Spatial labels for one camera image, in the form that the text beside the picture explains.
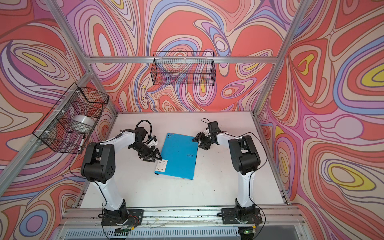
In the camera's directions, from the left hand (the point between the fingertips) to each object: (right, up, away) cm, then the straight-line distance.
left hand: (159, 158), depth 90 cm
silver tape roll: (-32, +21, -20) cm, 43 cm away
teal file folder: (+12, +1, +5) cm, 13 cm away
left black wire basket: (-43, +18, -21) cm, 51 cm away
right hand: (+23, +7, +9) cm, 25 cm away
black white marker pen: (-34, +10, -18) cm, 40 cm away
